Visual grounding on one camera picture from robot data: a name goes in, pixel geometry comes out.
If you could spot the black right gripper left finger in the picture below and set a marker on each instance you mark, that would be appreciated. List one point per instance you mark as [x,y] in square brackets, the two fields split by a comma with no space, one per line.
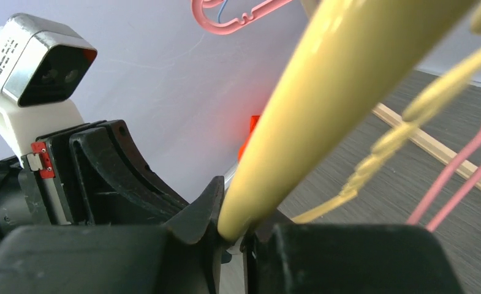
[181,256]

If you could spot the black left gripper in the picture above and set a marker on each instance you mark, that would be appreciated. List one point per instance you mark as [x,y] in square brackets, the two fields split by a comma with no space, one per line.
[92,174]

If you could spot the wooden clothes rack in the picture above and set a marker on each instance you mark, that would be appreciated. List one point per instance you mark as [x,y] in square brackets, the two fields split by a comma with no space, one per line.
[428,143]

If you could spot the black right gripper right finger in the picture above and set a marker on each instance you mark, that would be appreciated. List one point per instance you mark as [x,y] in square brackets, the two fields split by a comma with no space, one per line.
[284,257]

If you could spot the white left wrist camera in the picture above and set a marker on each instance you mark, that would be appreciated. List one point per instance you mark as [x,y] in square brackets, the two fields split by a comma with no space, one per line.
[41,64]

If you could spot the cream yellow hanger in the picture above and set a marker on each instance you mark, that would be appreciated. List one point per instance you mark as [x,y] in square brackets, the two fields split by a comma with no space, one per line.
[351,56]

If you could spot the orange cloth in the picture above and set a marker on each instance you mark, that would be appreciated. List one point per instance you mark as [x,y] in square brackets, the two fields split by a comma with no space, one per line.
[252,125]

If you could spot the thin pink wire hanger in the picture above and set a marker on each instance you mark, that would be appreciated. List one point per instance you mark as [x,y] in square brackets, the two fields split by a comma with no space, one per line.
[459,164]

